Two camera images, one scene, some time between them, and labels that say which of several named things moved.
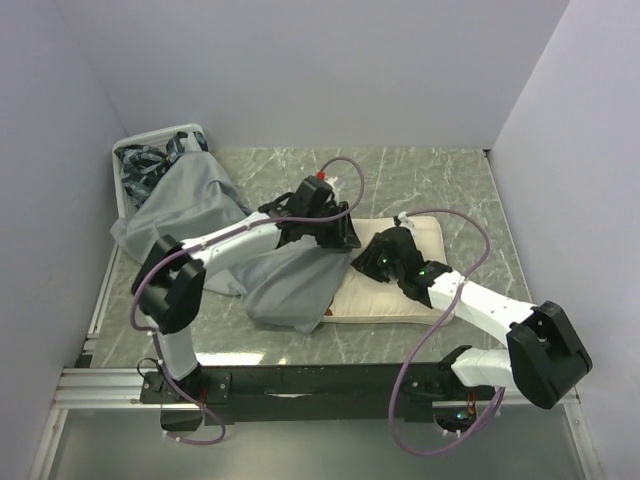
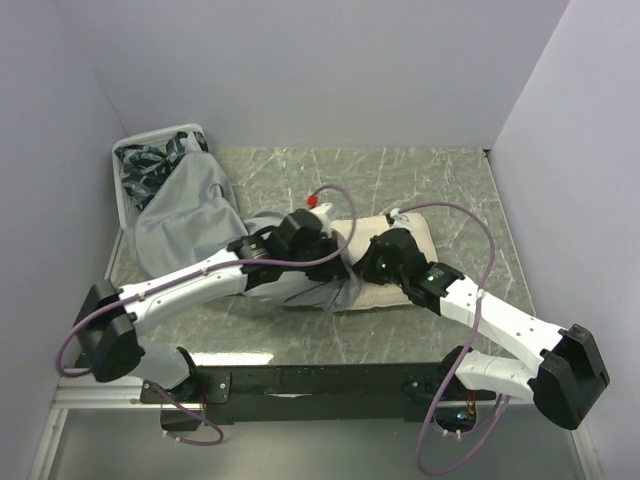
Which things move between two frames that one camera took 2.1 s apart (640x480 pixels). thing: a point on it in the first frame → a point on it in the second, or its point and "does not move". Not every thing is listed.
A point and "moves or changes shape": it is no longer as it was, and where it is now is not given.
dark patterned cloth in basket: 142,166 does not move
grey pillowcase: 185,195 moves or changes shape
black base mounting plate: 316,394 does not move
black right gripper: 365,261 does not move
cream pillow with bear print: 361,298 moves or changes shape
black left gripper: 342,237 → 333,269
